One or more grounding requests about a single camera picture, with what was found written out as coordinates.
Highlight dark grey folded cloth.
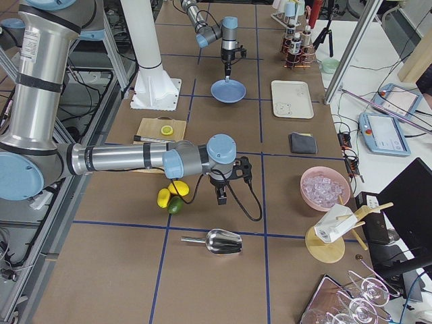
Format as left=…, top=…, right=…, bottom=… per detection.
left=288, top=132, right=318, bottom=154

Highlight yellow lemon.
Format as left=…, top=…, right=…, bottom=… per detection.
left=167, top=180, right=190, bottom=196
left=157, top=188, right=171, bottom=209

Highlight lemon slice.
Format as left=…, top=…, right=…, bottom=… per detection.
left=160, top=125, right=173, bottom=136

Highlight blue plate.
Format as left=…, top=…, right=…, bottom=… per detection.
left=211, top=80, right=246, bottom=103

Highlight yellow lemon lower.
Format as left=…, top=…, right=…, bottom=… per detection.
left=157, top=188, right=171, bottom=209

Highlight copper wire bottle rack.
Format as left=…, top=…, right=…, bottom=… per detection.
left=280, top=22, right=315, bottom=69

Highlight wine glass lower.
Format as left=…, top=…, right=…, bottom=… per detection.
left=300, top=308, right=355, bottom=324

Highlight blue teach pendant far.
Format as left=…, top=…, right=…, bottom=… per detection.
left=373, top=83, right=423, bottom=119

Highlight wine glass upper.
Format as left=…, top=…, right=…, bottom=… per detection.
left=346, top=270, right=389, bottom=306

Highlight wooden cutting board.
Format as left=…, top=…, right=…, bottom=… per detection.
left=129, top=116, right=188, bottom=175

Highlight pink bowl of ice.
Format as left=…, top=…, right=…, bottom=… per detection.
left=300, top=167, right=351, bottom=211

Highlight silver metal scoop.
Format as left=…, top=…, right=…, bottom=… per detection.
left=180, top=229, right=242, bottom=255

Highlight black monitor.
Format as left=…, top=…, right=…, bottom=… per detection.
left=364, top=157, right=431, bottom=279

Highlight mint green bowl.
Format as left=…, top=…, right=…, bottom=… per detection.
left=320, top=57, right=340, bottom=74

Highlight black handled knife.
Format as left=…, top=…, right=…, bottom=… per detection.
left=133, top=134, right=175, bottom=143

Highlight black camera tripod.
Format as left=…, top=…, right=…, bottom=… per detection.
left=313, top=0, right=339, bottom=57

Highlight white paper cup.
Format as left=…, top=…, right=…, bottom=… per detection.
left=314, top=204, right=357, bottom=244

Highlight wine glass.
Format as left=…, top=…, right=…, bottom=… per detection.
left=336, top=291, right=378, bottom=324
left=346, top=270, right=389, bottom=306
left=300, top=308, right=355, bottom=324

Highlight cream rectangular tray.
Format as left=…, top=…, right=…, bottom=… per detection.
left=271, top=80, right=314, bottom=119

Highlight yellow lemon upper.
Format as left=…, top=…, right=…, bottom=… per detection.
left=167, top=180, right=190, bottom=196

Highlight green lime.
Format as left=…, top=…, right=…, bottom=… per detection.
left=167, top=196, right=184, bottom=215

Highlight wine glass middle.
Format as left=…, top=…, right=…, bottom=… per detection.
left=336, top=291, right=378, bottom=324

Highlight aluminium frame post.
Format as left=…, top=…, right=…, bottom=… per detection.
left=323, top=0, right=383, bottom=105

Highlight blue teach pendant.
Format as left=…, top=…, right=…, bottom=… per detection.
left=373, top=83, right=423, bottom=119
left=358, top=113, right=411, bottom=157

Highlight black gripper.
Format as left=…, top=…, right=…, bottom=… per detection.
left=221, top=47, right=246, bottom=82
left=209, top=171, right=230, bottom=206

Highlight blue teach pendant near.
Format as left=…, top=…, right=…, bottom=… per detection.
left=358, top=113, right=411, bottom=157

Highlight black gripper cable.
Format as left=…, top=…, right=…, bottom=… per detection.
left=168, top=157, right=263, bottom=223

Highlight dark tablet tray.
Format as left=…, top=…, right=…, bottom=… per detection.
left=299, top=275, right=392, bottom=323

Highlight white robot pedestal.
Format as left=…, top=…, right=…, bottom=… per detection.
left=121, top=0, right=182, bottom=111

